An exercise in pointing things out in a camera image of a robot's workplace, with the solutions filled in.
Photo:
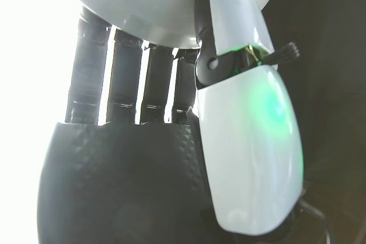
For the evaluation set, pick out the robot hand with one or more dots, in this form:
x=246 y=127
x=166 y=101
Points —
x=128 y=184

